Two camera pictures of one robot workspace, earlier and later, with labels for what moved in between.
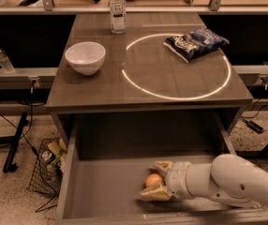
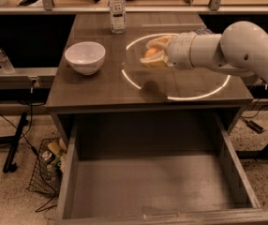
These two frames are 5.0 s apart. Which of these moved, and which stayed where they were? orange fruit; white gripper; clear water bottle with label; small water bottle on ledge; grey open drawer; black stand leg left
Moved: orange fruit; white gripper
Stayed: grey open drawer; clear water bottle with label; small water bottle on ledge; black stand leg left
